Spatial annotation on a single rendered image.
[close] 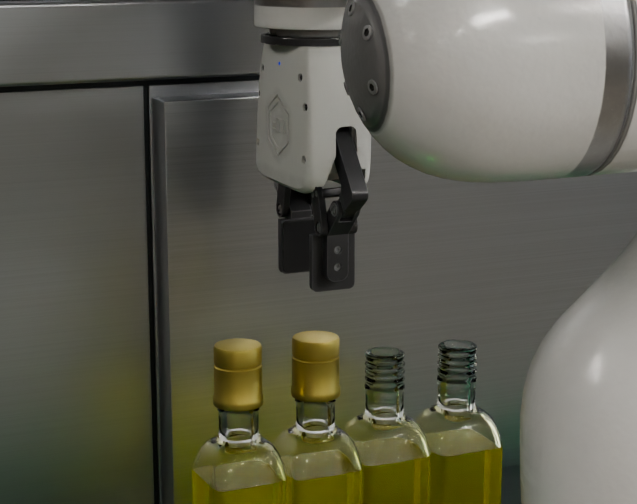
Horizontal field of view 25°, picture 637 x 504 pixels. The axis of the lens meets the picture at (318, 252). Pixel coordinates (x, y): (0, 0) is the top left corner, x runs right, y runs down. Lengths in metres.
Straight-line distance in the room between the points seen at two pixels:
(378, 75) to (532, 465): 0.17
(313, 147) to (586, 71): 0.46
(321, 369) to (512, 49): 0.55
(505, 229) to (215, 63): 0.30
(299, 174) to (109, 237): 0.22
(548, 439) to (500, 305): 0.68
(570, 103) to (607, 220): 0.78
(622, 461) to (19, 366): 0.66
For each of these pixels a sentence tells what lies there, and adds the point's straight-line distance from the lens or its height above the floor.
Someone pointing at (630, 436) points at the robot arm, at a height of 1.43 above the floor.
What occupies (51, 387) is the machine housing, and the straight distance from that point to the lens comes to 1.15.
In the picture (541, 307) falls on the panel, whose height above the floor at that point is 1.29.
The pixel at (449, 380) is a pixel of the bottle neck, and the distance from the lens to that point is 1.09.
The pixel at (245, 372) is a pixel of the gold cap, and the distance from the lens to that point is 1.01.
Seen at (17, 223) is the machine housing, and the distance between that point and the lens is 1.11.
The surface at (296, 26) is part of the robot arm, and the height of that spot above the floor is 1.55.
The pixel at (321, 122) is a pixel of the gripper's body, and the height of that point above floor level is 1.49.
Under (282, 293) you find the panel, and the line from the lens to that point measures 1.16.
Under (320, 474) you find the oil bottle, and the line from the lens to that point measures 1.05.
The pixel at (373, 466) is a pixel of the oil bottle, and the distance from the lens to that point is 1.07.
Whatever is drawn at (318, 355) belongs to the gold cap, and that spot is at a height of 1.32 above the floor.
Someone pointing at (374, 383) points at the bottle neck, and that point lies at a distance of 1.07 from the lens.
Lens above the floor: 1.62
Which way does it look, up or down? 13 degrees down
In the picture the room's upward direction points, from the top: straight up
